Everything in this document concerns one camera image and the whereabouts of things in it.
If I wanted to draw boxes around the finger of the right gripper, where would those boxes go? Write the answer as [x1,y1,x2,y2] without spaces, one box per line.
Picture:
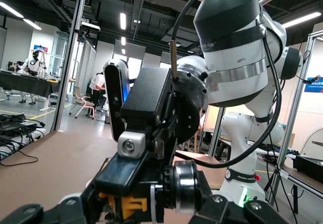
[94,130,150,195]

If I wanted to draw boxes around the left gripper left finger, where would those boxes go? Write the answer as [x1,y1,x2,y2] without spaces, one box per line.
[0,183,102,224]

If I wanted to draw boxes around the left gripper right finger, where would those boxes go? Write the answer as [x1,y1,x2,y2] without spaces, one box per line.
[195,170,299,224]

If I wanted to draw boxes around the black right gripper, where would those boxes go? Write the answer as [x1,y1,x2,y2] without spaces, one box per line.
[120,67,210,169]

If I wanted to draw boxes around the orange push-button switch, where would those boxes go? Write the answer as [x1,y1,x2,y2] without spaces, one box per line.
[97,159,200,222]

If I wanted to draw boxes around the pink office chair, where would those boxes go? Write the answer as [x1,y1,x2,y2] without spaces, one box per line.
[69,85,96,120]

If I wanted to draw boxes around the person in white shirt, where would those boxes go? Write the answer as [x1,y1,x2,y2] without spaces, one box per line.
[88,72,107,118]

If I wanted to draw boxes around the black flat case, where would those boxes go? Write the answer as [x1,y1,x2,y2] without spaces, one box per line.
[294,154,323,175]

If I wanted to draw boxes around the table with black cloth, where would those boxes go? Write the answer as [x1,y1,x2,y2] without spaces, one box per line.
[0,69,62,111]

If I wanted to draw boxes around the white humanoid robot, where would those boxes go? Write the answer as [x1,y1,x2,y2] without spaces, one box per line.
[17,50,48,105]

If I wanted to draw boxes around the black cable bundle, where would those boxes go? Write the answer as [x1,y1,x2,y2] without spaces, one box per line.
[0,113,46,167]

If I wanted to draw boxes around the aluminium frame post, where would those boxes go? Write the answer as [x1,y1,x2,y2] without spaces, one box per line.
[276,31,323,172]

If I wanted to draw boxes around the aluminium frame pillar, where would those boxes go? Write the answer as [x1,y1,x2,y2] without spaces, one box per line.
[51,0,89,132]

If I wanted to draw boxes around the blue wall sign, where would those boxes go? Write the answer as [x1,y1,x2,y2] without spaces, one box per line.
[303,74,323,93]

